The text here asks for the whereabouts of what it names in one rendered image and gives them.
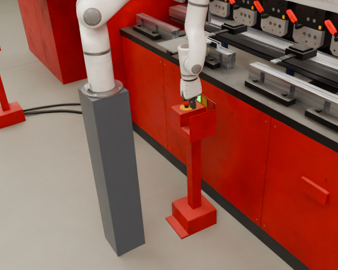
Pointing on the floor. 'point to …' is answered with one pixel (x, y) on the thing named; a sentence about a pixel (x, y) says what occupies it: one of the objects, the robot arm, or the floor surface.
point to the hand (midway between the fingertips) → (192, 104)
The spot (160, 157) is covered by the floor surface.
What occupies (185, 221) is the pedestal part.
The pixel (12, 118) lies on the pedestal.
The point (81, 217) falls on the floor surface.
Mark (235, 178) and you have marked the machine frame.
